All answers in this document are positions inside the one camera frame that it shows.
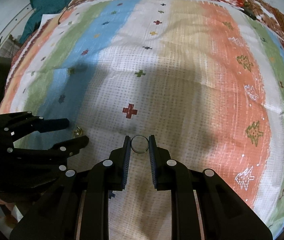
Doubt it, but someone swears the silver ring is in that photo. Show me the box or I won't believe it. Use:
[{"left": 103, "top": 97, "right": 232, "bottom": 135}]
[{"left": 131, "top": 134, "right": 149, "bottom": 154}]

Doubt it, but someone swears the grey plaid pillow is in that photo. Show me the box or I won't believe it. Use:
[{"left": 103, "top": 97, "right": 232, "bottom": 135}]
[{"left": 0, "top": 34, "right": 22, "bottom": 59}]

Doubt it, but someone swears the striped colourful woven cloth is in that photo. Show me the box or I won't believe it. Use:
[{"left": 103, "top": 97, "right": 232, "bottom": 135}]
[{"left": 0, "top": 0, "right": 284, "bottom": 239}]

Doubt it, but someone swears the teal garment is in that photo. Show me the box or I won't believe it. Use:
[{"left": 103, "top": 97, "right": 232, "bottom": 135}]
[{"left": 19, "top": 0, "right": 71, "bottom": 44}]

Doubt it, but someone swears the small black device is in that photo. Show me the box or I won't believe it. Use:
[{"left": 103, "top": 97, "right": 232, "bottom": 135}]
[{"left": 241, "top": 7, "right": 256, "bottom": 21}]

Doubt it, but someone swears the metal bed headboard rail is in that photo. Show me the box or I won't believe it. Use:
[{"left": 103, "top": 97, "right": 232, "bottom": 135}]
[{"left": 0, "top": 3, "right": 34, "bottom": 46}]

